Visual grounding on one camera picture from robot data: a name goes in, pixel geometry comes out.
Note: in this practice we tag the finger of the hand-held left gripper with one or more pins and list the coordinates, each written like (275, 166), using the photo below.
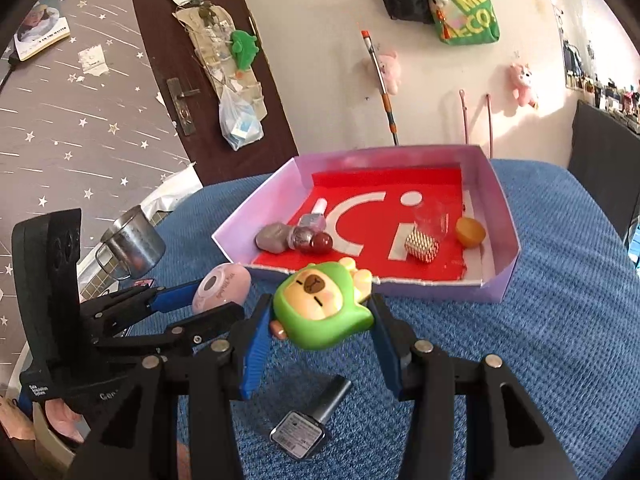
(172, 296)
(200, 325)

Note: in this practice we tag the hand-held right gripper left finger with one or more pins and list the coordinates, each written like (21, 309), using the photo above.
(252, 355)

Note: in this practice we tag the white plastic bag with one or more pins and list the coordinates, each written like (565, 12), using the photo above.
(240, 125)

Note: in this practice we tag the grey oval stone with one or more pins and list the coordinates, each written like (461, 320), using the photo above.
(272, 237)

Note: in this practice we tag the metal cup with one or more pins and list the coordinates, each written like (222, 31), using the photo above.
(135, 250)

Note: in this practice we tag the row of cosmetic bottles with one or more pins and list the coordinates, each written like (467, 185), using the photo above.
(625, 100)

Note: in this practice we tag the dark brown door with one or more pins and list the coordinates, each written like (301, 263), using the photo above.
(150, 35)

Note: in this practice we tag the hanging clear pocket organizer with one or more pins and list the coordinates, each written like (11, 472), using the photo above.
(210, 35)

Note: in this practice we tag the pink round case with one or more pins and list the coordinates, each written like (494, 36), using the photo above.
(222, 287)

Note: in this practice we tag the green capybara toy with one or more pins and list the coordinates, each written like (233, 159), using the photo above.
(320, 310)

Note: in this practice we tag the dark glitter ball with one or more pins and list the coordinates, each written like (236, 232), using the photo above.
(302, 237)

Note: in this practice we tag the green tote bag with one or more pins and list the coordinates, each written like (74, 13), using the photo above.
(470, 15)

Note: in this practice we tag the pink wall hook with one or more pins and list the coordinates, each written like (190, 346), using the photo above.
(465, 115)
(490, 125)

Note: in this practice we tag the printed booklet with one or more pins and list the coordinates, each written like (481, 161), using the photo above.
(40, 25)

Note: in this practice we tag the blue knitted blanket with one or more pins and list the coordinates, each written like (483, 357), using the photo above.
(500, 360)

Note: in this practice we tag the dark red ball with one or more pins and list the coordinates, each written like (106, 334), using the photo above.
(322, 243)

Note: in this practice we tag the orange round block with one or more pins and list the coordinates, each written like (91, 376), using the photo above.
(470, 232)

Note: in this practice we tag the black cabinet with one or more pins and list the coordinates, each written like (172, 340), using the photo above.
(600, 160)

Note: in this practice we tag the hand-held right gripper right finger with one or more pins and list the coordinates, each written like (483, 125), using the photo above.
(387, 355)

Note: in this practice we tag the clear glass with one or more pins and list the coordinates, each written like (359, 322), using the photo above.
(432, 215)

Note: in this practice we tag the white paper scrap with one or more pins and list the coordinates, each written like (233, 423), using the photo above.
(93, 59)

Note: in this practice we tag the pink plush toy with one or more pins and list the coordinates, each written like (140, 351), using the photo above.
(391, 72)
(522, 82)

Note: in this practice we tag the pink cardboard box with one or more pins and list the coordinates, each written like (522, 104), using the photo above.
(490, 185)

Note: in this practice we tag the person's left hand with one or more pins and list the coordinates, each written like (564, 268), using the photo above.
(67, 422)

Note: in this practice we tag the mop pole with orange band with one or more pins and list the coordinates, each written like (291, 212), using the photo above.
(385, 100)

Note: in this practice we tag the red sheet with white print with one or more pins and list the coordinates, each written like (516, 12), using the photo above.
(380, 260)

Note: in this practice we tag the green crocodile toy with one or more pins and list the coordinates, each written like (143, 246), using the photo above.
(244, 47)

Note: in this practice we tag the square bottle with grey cap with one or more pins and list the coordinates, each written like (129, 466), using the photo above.
(300, 432)

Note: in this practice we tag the silver faceted block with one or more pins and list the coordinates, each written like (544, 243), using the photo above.
(311, 220)

